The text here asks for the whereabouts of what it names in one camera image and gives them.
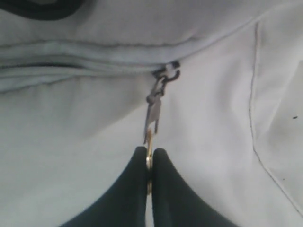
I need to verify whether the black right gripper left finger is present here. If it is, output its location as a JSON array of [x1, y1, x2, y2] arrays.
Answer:
[[62, 147, 149, 227]]

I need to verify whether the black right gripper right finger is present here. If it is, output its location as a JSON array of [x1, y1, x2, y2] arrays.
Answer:
[[152, 148, 236, 227]]

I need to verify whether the cream white duffel bag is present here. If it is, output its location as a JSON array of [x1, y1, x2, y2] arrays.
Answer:
[[0, 0, 303, 227]]

